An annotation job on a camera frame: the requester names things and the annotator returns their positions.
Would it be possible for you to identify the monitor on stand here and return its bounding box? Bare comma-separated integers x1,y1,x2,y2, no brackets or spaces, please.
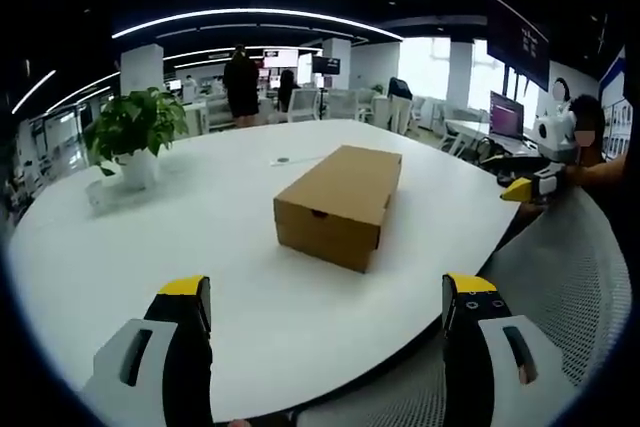
311,56,343,76

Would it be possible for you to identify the open laptop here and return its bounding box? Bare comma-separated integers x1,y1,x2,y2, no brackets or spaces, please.
488,90,540,154

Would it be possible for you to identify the grey mesh office chair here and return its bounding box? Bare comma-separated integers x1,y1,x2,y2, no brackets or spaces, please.
294,185,634,427

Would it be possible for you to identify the small clear container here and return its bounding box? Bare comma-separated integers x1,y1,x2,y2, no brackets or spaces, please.
84,180,109,209

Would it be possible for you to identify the white office chair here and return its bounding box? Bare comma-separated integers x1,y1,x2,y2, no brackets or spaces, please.
286,87,322,124

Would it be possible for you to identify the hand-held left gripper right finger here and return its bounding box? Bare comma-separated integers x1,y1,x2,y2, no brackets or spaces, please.
441,271,577,427

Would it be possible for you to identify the long curved ceiling light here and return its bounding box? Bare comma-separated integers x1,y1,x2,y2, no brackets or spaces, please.
111,7,404,42

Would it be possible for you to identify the black hanging screen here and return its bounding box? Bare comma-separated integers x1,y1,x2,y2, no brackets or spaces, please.
486,0,552,91

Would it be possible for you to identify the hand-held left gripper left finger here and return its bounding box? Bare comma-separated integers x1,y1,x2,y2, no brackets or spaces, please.
82,274,215,427

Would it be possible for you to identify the potted green plant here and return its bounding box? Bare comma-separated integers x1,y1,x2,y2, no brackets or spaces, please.
82,86,190,192

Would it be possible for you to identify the brown cardboard shoe box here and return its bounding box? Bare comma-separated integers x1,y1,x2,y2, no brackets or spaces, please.
273,144,404,274

